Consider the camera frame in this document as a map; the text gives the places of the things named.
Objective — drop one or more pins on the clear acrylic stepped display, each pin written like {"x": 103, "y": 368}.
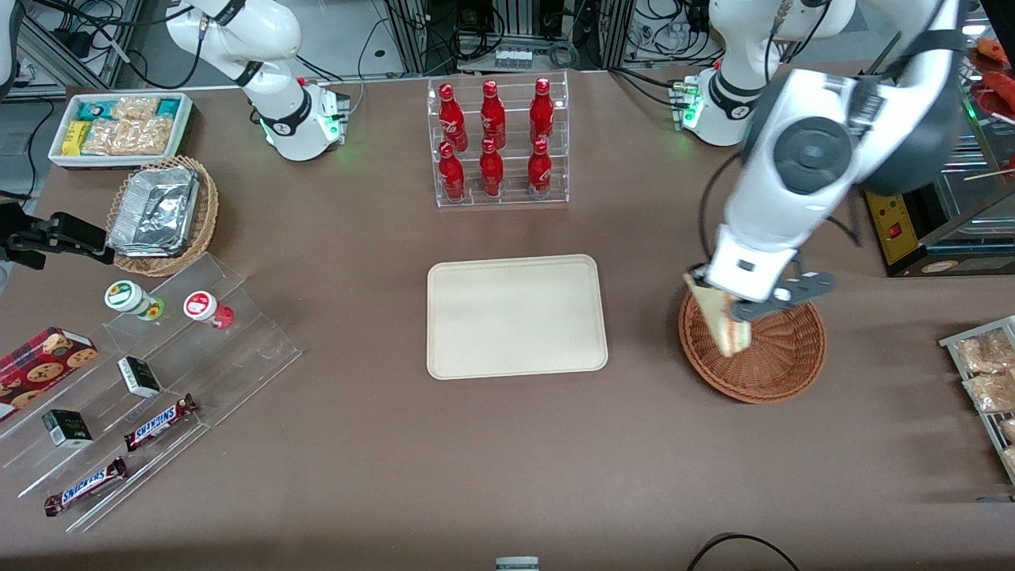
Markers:
{"x": 254, "y": 349}

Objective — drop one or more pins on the light oval wicker basket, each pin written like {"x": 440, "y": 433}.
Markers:
{"x": 208, "y": 214}

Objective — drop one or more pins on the yellow snack packet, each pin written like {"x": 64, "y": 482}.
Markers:
{"x": 75, "y": 139}

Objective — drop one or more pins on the red cola bottle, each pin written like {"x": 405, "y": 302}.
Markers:
{"x": 452, "y": 115}
{"x": 452, "y": 173}
{"x": 492, "y": 115}
{"x": 540, "y": 170}
{"x": 492, "y": 170}
{"x": 541, "y": 111}

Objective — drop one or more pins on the black food warmer machine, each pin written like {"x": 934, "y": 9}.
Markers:
{"x": 900, "y": 230}

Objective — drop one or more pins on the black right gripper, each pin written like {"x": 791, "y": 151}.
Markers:
{"x": 67, "y": 233}

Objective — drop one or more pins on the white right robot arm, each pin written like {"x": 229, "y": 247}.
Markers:
{"x": 281, "y": 119}

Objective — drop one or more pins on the brown Snickers bar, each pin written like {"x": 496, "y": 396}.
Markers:
{"x": 86, "y": 486}
{"x": 158, "y": 423}

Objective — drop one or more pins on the red lid snack cup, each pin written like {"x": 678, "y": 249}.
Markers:
{"x": 202, "y": 306}

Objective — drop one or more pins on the red sausage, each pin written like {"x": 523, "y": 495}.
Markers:
{"x": 1001, "y": 87}
{"x": 993, "y": 49}

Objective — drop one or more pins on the small black box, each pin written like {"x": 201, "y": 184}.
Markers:
{"x": 139, "y": 377}
{"x": 67, "y": 429}

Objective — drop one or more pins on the triangle sandwich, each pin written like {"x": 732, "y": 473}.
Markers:
{"x": 723, "y": 329}

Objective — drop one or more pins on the white power strip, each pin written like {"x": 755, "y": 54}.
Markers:
{"x": 514, "y": 58}

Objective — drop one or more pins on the clear cracker snack bag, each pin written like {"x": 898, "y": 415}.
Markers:
{"x": 107, "y": 137}
{"x": 1009, "y": 460}
{"x": 1009, "y": 430}
{"x": 152, "y": 135}
{"x": 983, "y": 353}
{"x": 135, "y": 109}
{"x": 991, "y": 392}

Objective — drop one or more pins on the beige plastic tray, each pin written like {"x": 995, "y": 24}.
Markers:
{"x": 515, "y": 317}

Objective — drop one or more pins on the white plastic snack bin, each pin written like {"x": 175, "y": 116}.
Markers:
{"x": 57, "y": 157}

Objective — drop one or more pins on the silver foil tray stack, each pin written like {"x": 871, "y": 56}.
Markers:
{"x": 155, "y": 210}

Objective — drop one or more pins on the green lid snack cup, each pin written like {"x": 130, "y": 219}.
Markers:
{"x": 127, "y": 296}

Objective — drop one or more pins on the brown round wicker basket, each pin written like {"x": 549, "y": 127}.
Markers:
{"x": 785, "y": 357}

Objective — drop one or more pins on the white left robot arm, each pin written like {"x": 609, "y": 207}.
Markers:
{"x": 765, "y": 214}

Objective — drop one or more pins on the small grey device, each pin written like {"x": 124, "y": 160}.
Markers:
{"x": 517, "y": 564}

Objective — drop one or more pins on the red plaid cookie box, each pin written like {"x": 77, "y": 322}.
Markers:
{"x": 40, "y": 366}

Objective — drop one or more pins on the clear acrylic bottle rack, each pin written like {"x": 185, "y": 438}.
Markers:
{"x": 514, "y": 162}

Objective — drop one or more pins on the teal snack packet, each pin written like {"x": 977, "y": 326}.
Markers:
{"x": 95, "y": 109}
{"x": 169, "y": 107}

